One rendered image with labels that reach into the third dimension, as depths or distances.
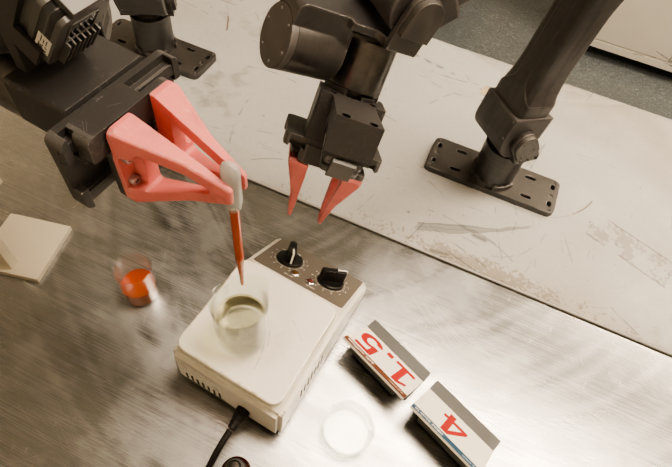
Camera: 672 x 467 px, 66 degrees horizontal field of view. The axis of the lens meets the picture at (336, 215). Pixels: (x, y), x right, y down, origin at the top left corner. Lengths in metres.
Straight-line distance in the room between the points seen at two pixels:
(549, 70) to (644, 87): 2.30
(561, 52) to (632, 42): 2.29
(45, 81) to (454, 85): 0.73
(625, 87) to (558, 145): 1.98
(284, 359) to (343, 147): 0.22
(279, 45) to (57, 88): 0.19
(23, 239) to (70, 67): 0.40
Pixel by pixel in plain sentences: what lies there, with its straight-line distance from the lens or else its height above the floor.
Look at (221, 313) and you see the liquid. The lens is 0.50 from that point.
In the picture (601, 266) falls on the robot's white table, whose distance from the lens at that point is 0.81.
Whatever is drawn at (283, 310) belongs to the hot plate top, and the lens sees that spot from 0.55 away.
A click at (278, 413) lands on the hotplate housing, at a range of 0.53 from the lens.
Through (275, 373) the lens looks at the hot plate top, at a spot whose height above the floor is 0.99.
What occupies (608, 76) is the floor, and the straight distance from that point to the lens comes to 2.92.
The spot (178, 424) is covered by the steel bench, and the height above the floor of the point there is 0.90.
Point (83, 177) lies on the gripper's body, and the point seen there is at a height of 1.21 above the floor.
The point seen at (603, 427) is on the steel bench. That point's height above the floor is 0.90.
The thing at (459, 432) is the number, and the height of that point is 0.92.
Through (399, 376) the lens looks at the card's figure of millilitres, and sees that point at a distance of 0.60.
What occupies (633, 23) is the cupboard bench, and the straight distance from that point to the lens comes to 2.90.
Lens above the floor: 1.48
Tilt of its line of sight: 53 degrees down
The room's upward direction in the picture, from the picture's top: 10 degrees clockwise
